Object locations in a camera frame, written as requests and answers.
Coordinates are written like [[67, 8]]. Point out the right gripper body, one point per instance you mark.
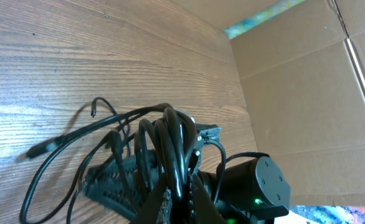
[[198, 137]]

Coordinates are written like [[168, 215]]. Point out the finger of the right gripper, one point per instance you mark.
[[123, 184]]

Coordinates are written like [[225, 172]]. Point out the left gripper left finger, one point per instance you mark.
[[158, 206]]

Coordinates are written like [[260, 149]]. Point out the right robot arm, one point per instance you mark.
[[247, 187]]

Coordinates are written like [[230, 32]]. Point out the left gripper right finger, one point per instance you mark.
[[201, 208]]

